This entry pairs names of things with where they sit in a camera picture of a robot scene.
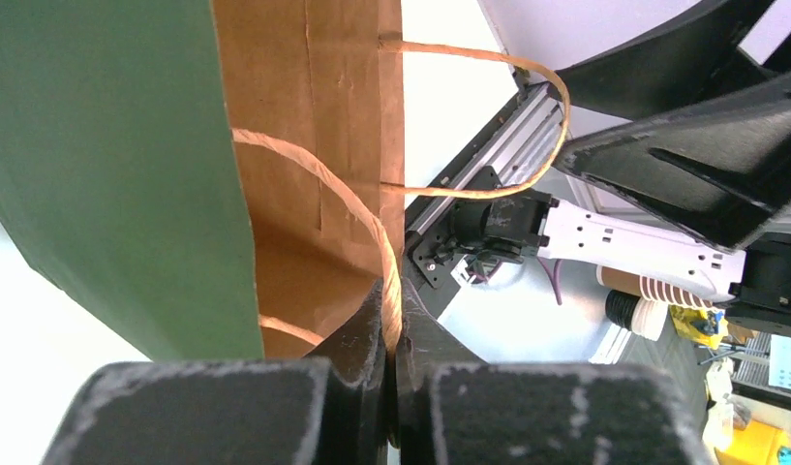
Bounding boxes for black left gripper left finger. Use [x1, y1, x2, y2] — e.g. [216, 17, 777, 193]
[43, 285, 387, 464]

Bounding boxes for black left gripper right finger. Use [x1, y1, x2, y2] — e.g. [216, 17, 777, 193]
[394, 280, 712, 464]

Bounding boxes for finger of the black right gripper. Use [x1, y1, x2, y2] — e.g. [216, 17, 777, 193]
[558, 1, 774, 120]
[554, 71, 791, 250]

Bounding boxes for green paper bag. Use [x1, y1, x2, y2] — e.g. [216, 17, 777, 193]
[0, 1, 563, 360]

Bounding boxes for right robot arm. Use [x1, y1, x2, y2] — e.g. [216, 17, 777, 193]
[447, 1, 791, 337]

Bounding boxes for yellow packet on floor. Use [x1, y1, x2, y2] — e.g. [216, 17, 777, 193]
[668, 305, 728, 349]

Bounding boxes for spare paper cup stack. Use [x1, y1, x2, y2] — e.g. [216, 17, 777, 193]
[595, 265, 715, 341]

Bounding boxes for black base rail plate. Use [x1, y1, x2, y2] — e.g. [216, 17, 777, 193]
[405, 84, 563, 317]

